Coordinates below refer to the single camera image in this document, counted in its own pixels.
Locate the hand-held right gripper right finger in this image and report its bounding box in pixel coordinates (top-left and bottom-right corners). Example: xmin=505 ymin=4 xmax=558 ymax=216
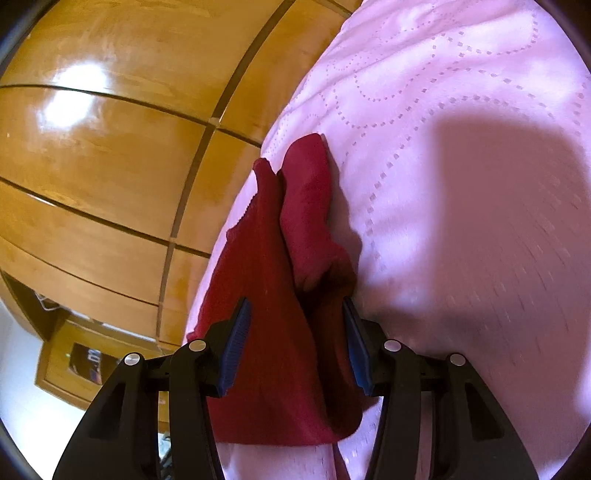
xmin=341 ymin=297 xmax=542 ymax=480

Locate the wooden bedside cabinet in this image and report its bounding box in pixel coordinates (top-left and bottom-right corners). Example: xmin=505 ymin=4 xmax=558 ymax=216
xmin=34 ymin=314 xmax=172 ymax=435

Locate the pink quilted bedspread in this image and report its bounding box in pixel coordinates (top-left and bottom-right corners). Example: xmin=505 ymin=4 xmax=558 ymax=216
xmin=182 ymin=0 xmax=591 ymax=480

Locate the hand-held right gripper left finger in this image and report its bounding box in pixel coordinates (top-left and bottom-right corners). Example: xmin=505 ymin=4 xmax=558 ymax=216
xmin=51 ymin=297 xmax=253 ymax=480

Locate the glossy wooden wardrobe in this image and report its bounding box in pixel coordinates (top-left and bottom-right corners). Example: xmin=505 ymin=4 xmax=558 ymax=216
xmin=0 ymin=0 xmax=365 ymax=352

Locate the dark red embroidered dress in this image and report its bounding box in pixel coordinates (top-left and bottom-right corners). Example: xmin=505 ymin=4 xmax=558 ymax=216
xmin=185 ymin=133 xmax=385 ymax=446

